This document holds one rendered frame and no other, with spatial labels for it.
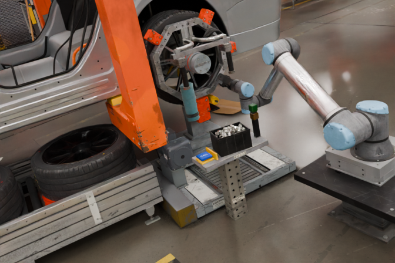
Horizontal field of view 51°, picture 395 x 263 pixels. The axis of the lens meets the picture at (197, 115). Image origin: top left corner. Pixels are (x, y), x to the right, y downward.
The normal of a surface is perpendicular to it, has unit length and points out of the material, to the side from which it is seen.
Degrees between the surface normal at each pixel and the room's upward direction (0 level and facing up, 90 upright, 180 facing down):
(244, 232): 0
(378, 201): 0
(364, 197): 0
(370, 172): 90
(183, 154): 90
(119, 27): 90
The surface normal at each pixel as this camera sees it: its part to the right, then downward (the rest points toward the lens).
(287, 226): -0.19, -0.90
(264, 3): 0.48, 0.25
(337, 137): -0.81, 0.39
